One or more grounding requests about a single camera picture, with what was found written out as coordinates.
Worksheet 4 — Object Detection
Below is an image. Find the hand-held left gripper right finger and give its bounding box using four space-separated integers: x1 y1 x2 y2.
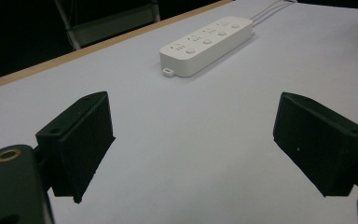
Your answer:
272 91 358 198

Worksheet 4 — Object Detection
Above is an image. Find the white power cable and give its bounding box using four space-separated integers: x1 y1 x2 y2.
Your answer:
249 0 297 26

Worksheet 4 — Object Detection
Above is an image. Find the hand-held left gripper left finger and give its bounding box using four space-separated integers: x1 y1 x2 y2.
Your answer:
34 91 117 204

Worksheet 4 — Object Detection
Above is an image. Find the white power strip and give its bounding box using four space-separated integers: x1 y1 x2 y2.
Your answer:
158 16 255 78

